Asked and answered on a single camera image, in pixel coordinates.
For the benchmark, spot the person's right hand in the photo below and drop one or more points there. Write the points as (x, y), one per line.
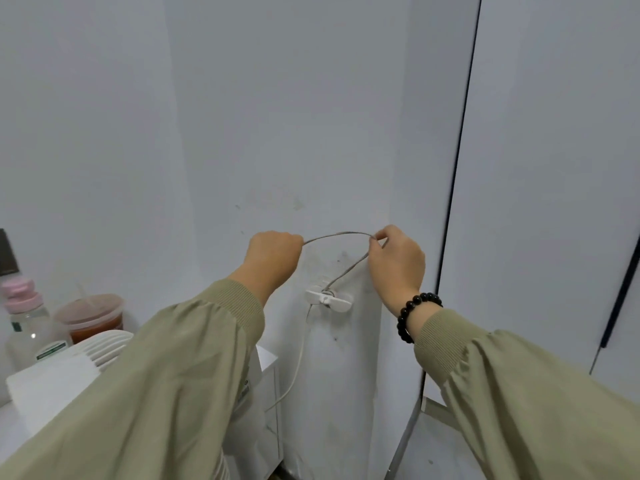
(400, 269)

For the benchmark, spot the person's left hand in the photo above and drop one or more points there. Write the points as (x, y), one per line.
(272, 259)

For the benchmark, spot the white nightstand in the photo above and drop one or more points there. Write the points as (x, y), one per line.
(270, 394)

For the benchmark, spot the white fan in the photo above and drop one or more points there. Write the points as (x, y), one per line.
(55, 384)

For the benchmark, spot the person's right forearm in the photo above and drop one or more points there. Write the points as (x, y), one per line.
(525, 404)

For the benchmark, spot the person's left forearm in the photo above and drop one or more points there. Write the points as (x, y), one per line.
(140, 384)

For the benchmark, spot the white wardrobe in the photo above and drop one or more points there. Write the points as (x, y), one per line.
(540, 194)

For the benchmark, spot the cup of brown drink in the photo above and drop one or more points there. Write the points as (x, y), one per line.
(92, 317)

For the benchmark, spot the clear bottle with pink cap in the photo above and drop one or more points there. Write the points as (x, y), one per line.
(27, 324)

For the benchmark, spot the white wall hook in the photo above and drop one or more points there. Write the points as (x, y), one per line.
(340, 300)

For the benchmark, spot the dark wall socket panel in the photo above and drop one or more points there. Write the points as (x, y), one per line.
(7, 252)

